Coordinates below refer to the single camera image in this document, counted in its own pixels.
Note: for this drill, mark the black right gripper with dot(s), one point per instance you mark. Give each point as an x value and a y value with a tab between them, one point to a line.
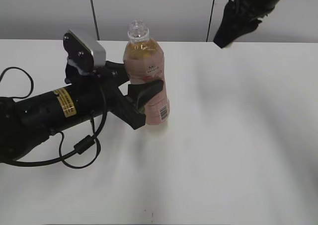
233	26

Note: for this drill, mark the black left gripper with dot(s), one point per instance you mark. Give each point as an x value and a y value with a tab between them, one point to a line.
87	97

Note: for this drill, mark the pink label tea bottle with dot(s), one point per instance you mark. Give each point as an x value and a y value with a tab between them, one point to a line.
144	62

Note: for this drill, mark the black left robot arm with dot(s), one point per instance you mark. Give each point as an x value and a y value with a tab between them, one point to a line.
15	144

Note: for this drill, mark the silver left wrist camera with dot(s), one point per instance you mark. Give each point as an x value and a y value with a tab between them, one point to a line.
84	52

